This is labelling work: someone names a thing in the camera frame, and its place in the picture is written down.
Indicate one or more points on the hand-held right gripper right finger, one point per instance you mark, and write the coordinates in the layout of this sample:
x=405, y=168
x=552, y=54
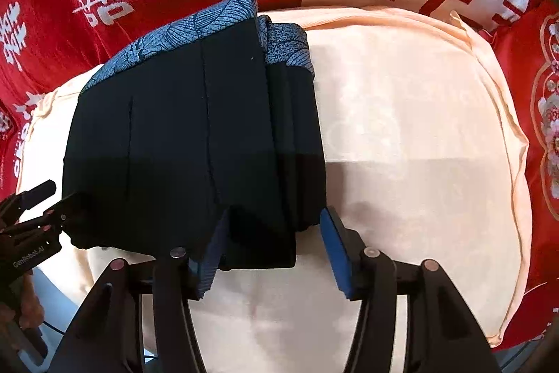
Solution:
x=338, y=255

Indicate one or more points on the person's left hand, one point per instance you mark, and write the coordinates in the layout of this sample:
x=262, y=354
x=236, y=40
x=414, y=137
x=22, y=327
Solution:
x=30, y=303

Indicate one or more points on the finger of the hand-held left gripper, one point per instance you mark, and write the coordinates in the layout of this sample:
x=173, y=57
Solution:
x=65, y=213
x=39, y=193

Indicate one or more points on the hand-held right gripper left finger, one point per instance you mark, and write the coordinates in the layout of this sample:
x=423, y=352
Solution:
x=208, y=268

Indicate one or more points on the black pants with blue waistband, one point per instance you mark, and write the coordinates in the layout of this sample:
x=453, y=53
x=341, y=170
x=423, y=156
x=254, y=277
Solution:
x=174, y=115

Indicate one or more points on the red floral cushion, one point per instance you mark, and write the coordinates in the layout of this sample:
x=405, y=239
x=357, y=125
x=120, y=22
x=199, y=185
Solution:
x=537, y=115

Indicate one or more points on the cream folded cloth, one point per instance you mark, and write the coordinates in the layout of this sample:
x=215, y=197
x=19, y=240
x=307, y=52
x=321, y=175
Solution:
x=415, y=137

